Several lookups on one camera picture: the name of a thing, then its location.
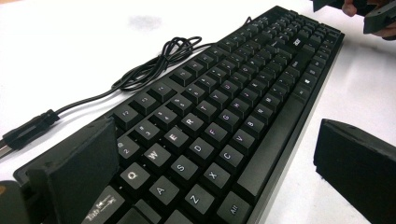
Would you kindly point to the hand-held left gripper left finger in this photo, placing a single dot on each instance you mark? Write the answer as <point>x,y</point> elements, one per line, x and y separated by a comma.
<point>74,168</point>

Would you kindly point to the black computer keyboard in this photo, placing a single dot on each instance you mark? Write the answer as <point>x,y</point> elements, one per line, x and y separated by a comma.
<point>236,102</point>

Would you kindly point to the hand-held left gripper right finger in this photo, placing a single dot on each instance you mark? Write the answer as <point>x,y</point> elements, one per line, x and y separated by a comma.
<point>358,174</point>

